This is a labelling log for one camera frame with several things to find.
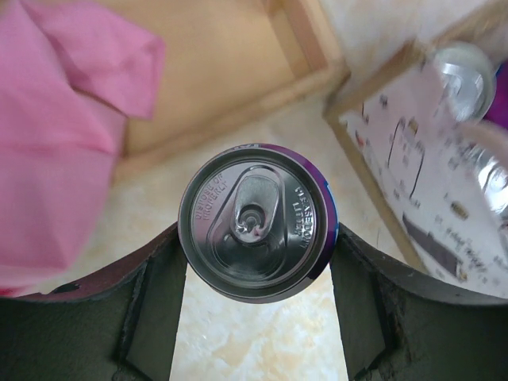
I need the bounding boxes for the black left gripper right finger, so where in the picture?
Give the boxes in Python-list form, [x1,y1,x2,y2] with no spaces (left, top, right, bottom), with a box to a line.
[330,225,507,380]

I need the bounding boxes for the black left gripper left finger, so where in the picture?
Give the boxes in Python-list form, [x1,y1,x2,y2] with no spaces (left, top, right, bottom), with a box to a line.
[1,226,187,380]

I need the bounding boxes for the brown canvas bag white handles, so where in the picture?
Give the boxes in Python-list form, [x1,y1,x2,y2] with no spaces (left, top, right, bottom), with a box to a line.
[323,0,508,297]

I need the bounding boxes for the purple soda can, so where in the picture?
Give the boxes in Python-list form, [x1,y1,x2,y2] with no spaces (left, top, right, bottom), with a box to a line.
[475,149,507,234]
[178,144,340,304]
[433,41,497,123]

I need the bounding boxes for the pink shirt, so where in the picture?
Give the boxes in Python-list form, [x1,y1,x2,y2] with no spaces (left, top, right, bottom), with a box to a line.
[1,1,165,297]

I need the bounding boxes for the wooden clothes rack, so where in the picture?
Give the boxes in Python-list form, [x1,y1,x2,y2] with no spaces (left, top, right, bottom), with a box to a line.
[107,1,349,183]

